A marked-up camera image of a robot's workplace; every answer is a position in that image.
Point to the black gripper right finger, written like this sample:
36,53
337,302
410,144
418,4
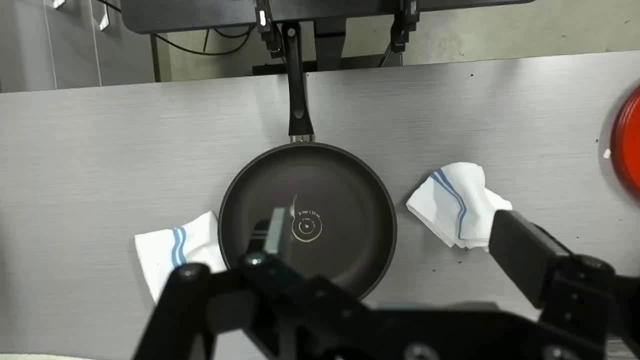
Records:
532,259

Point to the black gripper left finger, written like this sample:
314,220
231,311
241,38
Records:
270,238

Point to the white blue-striped towel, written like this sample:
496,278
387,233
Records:
456,205
163,250

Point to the black frying pan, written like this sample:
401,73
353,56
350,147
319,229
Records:
341,217

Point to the folded white blue-striped towel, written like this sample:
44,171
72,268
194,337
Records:
163,250

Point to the red plate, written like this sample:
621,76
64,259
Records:
625,142

